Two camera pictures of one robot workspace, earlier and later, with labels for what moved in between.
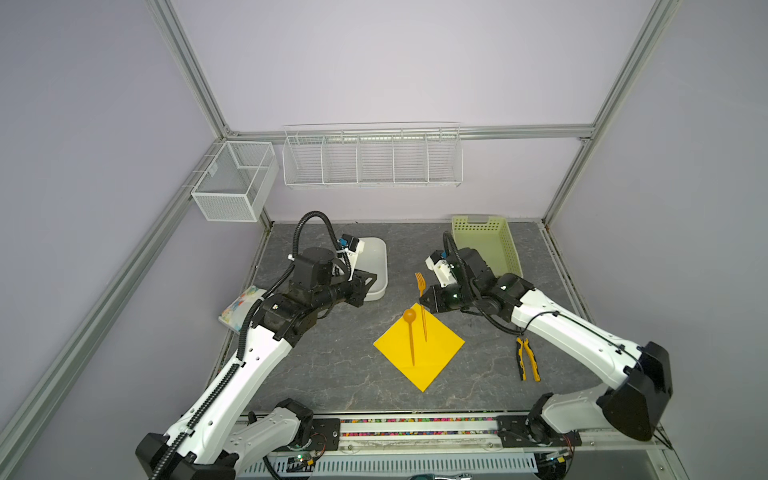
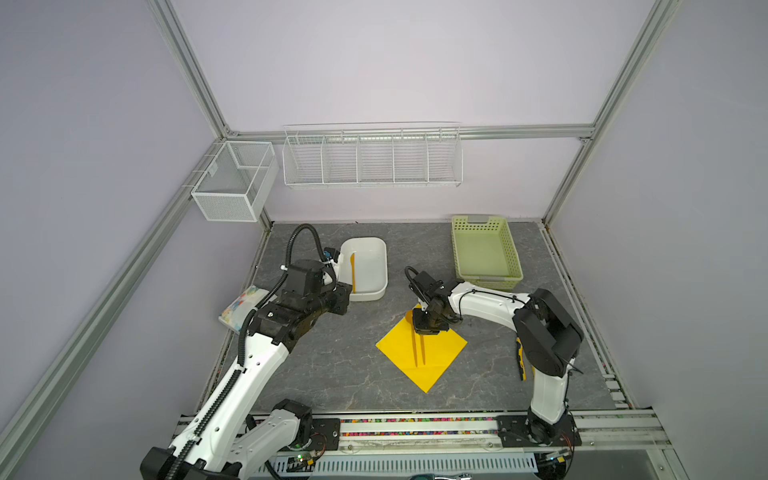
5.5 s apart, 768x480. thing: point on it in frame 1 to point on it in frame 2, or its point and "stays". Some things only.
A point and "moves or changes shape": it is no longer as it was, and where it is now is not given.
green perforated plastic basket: (492, 237) stays
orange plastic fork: (421, 281) moves or changes shape
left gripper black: (359, 289) to (341, 291)
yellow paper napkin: (431, 352) stays
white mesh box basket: (237, 181) stays
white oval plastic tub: (374, 260) stays
